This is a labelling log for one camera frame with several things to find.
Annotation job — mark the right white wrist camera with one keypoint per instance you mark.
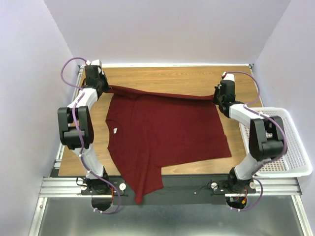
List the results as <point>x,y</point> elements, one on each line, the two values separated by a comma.
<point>227,76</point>

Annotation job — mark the white plastic basket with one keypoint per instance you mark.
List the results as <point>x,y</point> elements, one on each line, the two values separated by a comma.
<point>296,162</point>

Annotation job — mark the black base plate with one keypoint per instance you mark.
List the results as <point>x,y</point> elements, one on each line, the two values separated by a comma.
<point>177,190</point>

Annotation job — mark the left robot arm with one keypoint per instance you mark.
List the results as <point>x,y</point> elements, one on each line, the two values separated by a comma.
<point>76,129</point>

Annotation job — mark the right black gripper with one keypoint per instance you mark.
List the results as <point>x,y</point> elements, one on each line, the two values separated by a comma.
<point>216,91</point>

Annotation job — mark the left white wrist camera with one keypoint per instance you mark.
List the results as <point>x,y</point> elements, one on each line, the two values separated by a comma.
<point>97,63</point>

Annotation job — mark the dark red t shirt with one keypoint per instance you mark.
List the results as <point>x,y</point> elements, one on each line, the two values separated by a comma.
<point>149,131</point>

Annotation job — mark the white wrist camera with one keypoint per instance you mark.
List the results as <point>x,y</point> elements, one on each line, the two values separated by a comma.
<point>97,63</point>
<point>227,76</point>

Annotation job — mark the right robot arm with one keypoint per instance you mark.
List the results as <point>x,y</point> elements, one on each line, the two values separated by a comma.
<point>267,140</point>

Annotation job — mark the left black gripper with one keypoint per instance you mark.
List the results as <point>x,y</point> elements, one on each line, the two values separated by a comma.
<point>106,87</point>

